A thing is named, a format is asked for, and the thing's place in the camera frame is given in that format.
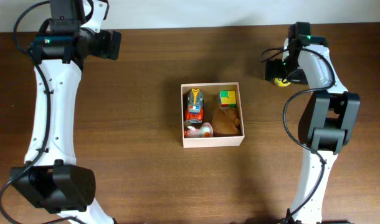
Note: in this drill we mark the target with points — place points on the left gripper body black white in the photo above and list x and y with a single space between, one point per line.
109 42

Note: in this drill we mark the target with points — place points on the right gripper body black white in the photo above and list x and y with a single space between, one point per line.
289 70

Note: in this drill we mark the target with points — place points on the yellow ball with blue letters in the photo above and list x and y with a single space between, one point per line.
281 82

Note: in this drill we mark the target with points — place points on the colourful puzzle cube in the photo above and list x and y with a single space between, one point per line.
227 99

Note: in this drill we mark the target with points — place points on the brown teddy bear plush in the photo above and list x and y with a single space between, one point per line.
226 122

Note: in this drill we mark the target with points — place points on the red grey toy truck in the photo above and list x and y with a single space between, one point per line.
195 106

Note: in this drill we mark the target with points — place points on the pink white toy duck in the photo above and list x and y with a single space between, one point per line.
205 131

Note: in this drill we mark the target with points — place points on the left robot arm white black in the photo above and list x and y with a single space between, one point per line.
50 177

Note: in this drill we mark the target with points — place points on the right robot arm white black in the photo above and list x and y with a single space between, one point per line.
327 122

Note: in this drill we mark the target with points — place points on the white open cardboard box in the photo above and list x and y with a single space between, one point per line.
211 105

